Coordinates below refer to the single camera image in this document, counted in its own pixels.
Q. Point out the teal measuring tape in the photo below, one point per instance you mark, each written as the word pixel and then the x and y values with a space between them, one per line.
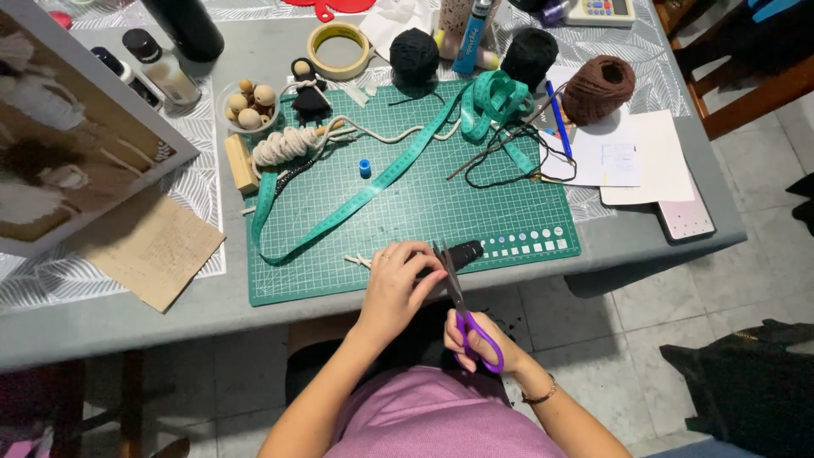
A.
pixel 356 200

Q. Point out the black yarn bundle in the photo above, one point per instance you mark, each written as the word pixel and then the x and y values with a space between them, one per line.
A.
pixel 464 253

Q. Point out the green cutting mat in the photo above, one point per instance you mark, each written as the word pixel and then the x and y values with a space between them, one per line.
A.
pixel 413 210

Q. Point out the blue paint tube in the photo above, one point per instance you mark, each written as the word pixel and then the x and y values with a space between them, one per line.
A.
pixel 472 38

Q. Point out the dark wooden stool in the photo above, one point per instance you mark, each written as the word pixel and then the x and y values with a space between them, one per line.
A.
pixel 127 407

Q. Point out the white calculator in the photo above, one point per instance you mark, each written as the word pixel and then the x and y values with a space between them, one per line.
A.
pixel 601 11

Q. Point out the small red object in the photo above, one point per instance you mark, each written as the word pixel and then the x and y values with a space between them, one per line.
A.
pixel 62 19

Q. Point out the person's left hand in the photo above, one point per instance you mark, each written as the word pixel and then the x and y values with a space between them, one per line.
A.
pixel 391 289

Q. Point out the pink shirt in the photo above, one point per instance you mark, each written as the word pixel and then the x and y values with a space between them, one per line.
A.
pixel 439 420

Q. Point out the patterned beige container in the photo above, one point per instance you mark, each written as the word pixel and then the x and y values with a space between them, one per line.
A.
pixel 455 16

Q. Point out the white paper sheets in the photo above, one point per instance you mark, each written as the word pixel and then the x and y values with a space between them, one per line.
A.
pixel 655 159

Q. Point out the red silicone mat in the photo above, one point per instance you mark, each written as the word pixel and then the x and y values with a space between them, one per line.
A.
pixel 330 6

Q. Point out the dark bottle black cap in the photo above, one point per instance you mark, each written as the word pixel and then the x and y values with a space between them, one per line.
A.
pixel 127 75

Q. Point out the grey tablecloth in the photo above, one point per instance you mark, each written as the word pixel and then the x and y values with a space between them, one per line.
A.
pixel 127 324

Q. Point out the black yarn doll wooden head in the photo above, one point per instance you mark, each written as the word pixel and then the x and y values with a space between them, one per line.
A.
pixel 310 95

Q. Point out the clear bottle black cap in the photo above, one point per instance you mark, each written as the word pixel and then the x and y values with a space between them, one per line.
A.
pixel 168 73

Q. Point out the wooden chair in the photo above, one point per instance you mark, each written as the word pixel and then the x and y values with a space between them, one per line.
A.
pixel 737 82

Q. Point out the wooden block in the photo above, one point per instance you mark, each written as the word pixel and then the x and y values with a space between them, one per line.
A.
pixel 240 163

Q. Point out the clear plastic bowl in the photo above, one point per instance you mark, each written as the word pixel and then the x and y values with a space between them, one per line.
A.
pixel 222 114

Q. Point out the white tissue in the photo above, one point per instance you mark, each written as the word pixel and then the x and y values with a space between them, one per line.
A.
pixel 394 19

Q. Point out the black yarn ball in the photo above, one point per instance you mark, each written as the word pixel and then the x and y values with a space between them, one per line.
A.
pixel 529 56
pixel 414 56

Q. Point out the blue pen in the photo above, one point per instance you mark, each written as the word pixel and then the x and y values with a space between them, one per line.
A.
pixel 559 121

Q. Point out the small blue cap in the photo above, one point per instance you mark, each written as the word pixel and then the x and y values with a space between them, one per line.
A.
pixel 364 168

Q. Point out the pink cased phone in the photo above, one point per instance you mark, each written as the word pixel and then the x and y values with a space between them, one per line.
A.
pixel 687 219

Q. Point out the white framed picture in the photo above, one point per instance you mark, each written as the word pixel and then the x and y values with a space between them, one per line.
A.
pixel 70 127

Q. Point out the purple thread spool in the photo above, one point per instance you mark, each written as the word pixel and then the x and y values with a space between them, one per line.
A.
pixel 554 11

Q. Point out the black bag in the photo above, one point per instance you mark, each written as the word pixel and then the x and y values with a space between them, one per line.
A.
pixel 750 388

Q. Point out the brown yarn ball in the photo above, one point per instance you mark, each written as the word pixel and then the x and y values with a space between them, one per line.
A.
pixel 588 98

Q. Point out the person's right hand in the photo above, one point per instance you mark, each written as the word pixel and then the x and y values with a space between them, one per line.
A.
pixel 489 347

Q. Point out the clear plastic piece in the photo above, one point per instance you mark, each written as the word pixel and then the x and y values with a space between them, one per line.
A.
pixel 357 94

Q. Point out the brown paper sheet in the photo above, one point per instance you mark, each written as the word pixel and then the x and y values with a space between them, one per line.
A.
pixel 149 248

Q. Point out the masking tape roll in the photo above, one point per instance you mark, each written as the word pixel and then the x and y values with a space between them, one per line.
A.
pixel 318 54

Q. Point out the heap of wooden beads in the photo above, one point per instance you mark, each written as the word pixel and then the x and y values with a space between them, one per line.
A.
pixel 251 105

